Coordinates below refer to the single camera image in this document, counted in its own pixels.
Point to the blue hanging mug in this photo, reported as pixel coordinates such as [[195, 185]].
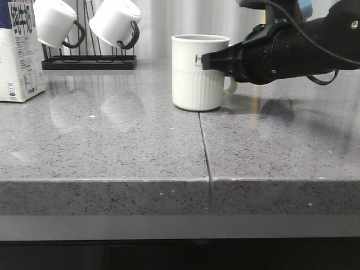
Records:
[[306, 8]]

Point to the wooden mug tree stand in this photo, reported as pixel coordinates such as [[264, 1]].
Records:
[[263, 18]]

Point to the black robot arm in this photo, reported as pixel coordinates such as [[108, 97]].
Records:
[[333, 39]]

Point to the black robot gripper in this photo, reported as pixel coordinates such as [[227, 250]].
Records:
[[268, 53]]

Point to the white blue milk carton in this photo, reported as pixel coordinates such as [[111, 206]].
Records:
[[21, 53]]

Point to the right white hanging mug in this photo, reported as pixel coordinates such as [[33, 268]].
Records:
[[116, 23]]

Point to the black wire mug rack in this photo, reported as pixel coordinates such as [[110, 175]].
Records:
[[93, 53]]

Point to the cream HOME mug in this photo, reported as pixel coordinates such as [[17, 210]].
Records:
[[193, 88]]

